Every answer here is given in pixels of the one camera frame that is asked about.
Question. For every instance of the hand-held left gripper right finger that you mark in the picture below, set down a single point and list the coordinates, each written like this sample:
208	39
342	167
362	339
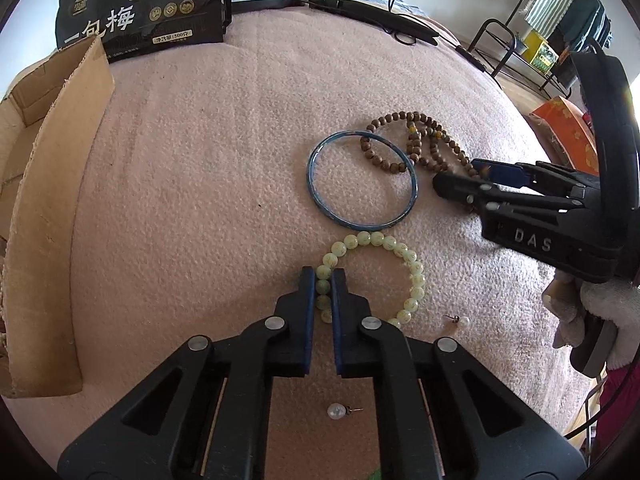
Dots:
340	325

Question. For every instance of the black snack bag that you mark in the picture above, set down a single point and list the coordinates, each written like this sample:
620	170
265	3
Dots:
140	10

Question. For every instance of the black metal rack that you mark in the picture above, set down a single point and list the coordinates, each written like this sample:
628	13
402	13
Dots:
525	72

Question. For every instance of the yellow green box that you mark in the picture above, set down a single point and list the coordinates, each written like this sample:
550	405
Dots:
542	55

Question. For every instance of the pink blanket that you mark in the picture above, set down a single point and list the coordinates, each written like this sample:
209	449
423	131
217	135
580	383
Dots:
200	210

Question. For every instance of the cardboard box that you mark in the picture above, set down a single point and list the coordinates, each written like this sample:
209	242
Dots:
50	210

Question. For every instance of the person's right hand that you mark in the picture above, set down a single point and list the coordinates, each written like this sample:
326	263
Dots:
610	305

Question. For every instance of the dark red clothing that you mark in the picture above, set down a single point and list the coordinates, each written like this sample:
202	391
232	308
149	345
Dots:
620	400

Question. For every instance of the dark hanging clothes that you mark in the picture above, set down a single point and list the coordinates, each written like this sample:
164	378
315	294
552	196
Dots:
585	15

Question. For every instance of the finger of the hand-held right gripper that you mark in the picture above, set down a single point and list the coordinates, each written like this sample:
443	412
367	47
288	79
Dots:
460	187
500	170

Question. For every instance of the blue bangle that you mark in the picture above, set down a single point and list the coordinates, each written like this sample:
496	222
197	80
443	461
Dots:
310	175

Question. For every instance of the orange patterned box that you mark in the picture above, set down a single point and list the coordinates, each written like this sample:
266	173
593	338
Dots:
570	130

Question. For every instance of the black folded light stand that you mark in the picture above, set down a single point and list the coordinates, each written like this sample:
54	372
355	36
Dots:
380	17

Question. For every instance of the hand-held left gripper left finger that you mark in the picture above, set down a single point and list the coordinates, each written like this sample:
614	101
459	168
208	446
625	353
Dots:
306	325

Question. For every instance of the pearl stud earring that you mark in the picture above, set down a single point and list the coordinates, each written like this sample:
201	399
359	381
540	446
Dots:
464	321
336	411

